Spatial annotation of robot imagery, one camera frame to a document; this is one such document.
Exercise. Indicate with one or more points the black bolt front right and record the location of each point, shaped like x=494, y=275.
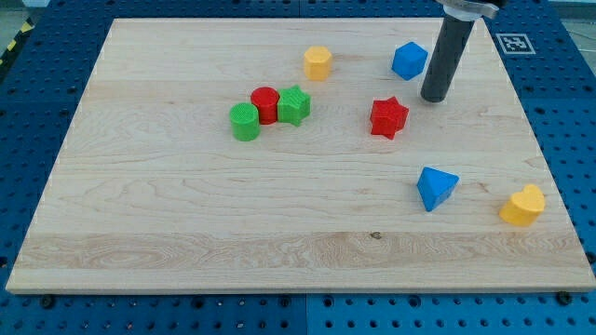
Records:
x=564, y=298

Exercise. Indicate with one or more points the red cylinder block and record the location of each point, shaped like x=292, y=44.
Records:
x=265, y=99

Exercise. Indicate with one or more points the blue cube block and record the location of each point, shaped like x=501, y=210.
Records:
x=409, y=60

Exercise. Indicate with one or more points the green cylinder block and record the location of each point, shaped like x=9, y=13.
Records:
x=245, y=124

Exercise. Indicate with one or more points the white fiducial marker tag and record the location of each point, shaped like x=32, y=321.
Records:
x=515, y=44

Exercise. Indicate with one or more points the red star block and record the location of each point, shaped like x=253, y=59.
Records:
x=388, y=117

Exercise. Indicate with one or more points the black bolt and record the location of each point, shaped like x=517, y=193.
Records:
x=564, y=298
x=47, y=302

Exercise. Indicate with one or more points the light wooden board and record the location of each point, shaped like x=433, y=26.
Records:
x=152, y=194

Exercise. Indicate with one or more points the yellow heart block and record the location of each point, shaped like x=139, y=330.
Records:
x=524, y=207

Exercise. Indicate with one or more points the grey metal rod mount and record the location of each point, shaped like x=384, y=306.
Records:
x=468, y=10

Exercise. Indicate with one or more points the green star block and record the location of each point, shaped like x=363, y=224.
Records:
x=293, y=105

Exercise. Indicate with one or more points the blue triangle block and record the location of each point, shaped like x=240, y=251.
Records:
x=435, y=186

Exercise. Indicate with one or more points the yellow hexagon block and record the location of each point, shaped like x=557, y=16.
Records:
x=317, y=63

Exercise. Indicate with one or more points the black bolt front left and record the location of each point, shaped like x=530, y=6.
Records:
x=47, y=302

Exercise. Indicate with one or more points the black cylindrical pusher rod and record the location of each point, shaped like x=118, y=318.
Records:
x=445, y=59

